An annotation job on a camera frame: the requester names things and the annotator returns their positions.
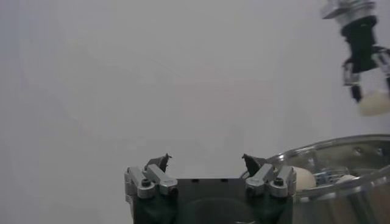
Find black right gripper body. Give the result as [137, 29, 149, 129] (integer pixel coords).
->
[339, 15, 379, 74]

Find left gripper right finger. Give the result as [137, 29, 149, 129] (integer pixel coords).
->
[242, 153, 297, 198]

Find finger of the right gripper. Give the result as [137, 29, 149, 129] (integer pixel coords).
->
[341, 59, 365, 103]
[370, 45, 390, 92]

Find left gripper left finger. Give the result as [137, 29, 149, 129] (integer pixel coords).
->
[124, 153, 179, 201]

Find white steamed baozi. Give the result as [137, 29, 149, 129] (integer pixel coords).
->
[358, 89, 390, 117]
[335, 173, 359, 185]
[291, 166, 317, 192]

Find stainless steel steamer basket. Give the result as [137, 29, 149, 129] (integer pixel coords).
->
[240, 133, 390, 224]

